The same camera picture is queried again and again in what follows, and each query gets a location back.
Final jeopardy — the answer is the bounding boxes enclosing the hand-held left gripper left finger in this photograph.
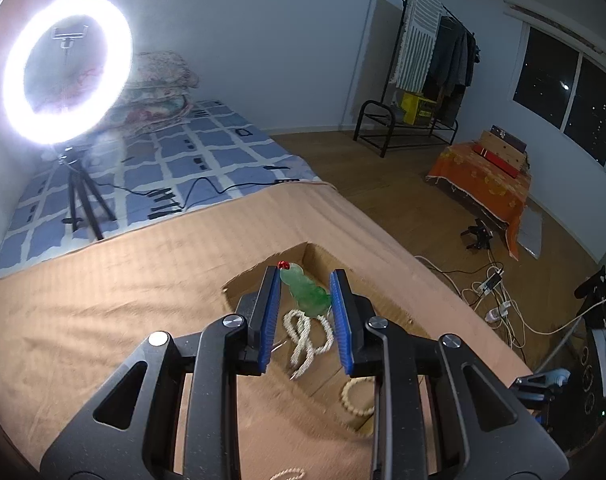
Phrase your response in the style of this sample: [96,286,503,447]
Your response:
[40,265,284,480]

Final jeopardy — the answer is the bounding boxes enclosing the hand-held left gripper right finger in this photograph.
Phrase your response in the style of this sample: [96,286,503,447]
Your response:
[329,268,570,480]

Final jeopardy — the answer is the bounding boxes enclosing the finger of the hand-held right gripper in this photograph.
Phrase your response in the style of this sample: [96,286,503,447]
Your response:
[510,369,570,411]

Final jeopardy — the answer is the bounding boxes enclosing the long pearl necklace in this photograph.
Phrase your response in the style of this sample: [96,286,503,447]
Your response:
[282,309,335,380]

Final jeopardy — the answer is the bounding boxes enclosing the green pendant with red cord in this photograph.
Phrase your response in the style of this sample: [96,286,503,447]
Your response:
[277,261,332,318]

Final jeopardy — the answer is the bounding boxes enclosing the cardboard box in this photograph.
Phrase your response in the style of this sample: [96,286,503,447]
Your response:
[219,241,434,441]

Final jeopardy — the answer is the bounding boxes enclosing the cream bead bracelet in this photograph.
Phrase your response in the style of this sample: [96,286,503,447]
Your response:
[339,379,379,417]

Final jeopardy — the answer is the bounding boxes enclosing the white power strip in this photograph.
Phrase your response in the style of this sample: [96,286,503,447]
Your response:
[476,268,514,323]

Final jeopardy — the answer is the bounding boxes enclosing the grey foil mat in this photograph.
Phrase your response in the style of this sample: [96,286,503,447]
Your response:
[516,207,545,261]

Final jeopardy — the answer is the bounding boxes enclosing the blue checked bedsheet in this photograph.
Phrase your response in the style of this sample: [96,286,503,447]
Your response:
[0,99,324,281]

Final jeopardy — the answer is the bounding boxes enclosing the orange patterned cloth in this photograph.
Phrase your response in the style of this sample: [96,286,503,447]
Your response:
[425,141,534,261]

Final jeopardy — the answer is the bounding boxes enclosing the black clothes rack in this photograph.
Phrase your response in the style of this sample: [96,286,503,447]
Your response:
[353,0,484,158]

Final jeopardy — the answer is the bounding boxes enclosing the red flat box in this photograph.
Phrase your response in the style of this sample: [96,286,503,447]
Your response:
[473,144,521,179]

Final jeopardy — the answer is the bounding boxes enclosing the yellow box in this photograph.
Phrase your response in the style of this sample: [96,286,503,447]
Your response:
[400,91,439,126]

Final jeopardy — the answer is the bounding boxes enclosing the black tripod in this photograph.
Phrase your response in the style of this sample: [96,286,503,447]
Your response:
[57,146,118,241]

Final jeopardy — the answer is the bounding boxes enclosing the brown cardboard carton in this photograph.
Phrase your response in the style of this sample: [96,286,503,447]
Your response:
[480,125,529,173]

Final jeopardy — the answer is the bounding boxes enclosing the folded floral quilt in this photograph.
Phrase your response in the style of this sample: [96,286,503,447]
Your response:
[95,50,202,137]

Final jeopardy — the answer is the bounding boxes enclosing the striped white towel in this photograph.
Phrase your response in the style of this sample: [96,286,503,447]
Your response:
[394,0,441,90]

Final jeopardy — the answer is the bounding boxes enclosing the dark hanging clothes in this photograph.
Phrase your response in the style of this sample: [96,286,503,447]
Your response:
[425,15,482,97]

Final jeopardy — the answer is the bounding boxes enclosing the dark window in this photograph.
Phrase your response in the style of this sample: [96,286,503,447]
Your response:
[503,0,606,177]

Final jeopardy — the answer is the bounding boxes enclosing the phone holder clamp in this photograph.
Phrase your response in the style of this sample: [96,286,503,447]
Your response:
[50,25,90,56]

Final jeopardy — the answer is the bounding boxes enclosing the white floor cables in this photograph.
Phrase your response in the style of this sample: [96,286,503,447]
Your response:
[413,255,606,361]

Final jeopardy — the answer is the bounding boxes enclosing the black power cable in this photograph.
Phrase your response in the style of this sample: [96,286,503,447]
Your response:
[110,176,302,211]

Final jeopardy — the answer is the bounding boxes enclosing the white ring light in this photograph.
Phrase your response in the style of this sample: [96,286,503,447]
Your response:
[2,0,134,147]

